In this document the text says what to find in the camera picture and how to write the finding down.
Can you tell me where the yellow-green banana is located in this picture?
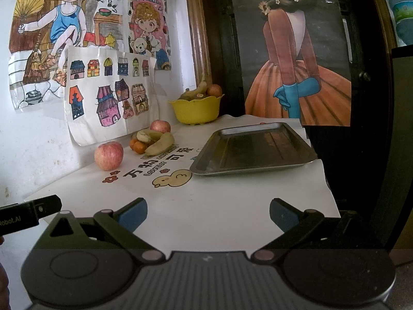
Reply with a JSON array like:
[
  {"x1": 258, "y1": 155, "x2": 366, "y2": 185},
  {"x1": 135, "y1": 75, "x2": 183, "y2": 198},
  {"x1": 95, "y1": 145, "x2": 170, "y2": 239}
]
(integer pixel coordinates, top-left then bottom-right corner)
[
  {"x1": 145, "y1": 132, "x2": 175, "y2": 156},
  {"x1": 132, "y1": 129, "x2": 163, "y2": 143}
]

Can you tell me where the houses drawing paper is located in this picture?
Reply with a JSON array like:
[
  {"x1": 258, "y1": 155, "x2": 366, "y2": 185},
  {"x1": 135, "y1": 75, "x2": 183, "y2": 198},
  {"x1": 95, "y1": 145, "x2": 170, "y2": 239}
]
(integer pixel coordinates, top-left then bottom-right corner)
[{"x1": 64, "y1": 46, "x2": 160, "y2": 146}]

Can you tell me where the boy with fan drawing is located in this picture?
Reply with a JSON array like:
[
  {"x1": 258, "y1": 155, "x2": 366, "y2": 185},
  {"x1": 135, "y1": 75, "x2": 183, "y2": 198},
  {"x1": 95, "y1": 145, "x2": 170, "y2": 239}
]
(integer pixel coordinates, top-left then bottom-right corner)
[{"x1": 9, "y1": 0, "x2": 124, "y2": 110}]

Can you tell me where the orange tangerine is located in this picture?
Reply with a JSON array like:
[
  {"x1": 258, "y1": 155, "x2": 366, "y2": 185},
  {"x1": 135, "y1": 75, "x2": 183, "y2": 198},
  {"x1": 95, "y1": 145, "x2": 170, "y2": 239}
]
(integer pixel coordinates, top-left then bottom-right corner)
[
  {"x1": 132, "y1": 141, "x2": 147, "y2": 155},
  {"x1": 129, "y1": 138, "x2": 138, "y2": 150}
]

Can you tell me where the girl in orange dress poster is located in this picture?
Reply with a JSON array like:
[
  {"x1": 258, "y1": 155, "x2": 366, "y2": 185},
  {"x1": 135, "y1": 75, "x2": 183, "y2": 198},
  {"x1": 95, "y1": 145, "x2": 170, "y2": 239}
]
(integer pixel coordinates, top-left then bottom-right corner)
[{"x1": 232, "y1": 0, "x2": 351, "y2": 127}]

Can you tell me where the girl with teddy drawing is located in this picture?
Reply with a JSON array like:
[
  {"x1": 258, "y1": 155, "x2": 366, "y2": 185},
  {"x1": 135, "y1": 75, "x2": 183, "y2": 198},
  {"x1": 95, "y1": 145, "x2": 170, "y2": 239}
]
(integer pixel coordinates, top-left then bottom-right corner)
[{"x1": 128, "y1": 0, "x2": 171, "y2": 71}]

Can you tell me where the large red apple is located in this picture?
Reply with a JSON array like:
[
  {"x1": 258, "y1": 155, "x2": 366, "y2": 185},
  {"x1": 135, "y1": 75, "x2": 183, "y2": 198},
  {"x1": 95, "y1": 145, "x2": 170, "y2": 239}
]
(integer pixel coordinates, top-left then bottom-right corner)
[{"x1": 94, "y1": 141, "x2": 124, "y2": 171}]

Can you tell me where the yellow fruit bowl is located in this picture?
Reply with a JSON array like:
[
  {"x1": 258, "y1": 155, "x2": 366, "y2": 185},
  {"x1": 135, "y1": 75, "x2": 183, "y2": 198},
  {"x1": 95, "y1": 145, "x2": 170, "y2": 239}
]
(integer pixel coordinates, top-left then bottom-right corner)
[{"x1": 169, "y1": 96, "x2": 222, "y2": 125}]

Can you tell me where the brown wooden frame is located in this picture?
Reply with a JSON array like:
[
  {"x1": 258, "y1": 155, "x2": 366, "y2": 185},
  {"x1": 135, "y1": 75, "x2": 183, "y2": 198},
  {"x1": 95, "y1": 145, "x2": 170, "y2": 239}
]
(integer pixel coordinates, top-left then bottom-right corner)
[{"x1": 186, "y1": 0, "x2": 212, "y2": 83}]

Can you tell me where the metal tray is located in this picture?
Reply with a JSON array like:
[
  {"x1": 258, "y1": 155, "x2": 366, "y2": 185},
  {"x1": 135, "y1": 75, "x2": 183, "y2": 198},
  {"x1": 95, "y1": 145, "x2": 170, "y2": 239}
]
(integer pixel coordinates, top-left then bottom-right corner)
[{"x1": 190, "y1": 122, "x2": 318, "y2": 176}]

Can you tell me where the red fruit in bowl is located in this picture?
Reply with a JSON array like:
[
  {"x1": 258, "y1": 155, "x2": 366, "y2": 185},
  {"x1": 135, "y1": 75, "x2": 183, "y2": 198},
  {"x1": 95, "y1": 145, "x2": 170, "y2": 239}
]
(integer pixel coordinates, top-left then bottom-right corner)
[{"x1": 206, "y1": 84, "x2": 223, "y2": 97}]

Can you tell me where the banana in bowl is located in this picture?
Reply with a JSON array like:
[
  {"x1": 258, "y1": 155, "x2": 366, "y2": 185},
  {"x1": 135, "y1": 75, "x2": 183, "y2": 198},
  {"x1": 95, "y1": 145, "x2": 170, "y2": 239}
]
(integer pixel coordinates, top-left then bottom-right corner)
[{"x1": 179, "y1": 78, "x2": 207, "y2": 101}]

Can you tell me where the small red apple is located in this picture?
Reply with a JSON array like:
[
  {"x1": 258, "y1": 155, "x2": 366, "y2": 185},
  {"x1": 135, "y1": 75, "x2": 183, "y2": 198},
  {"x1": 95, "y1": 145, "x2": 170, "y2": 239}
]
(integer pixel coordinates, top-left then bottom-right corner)
[{"x1": 150, "y1": 120, "x2": 171, "y2": 133}]

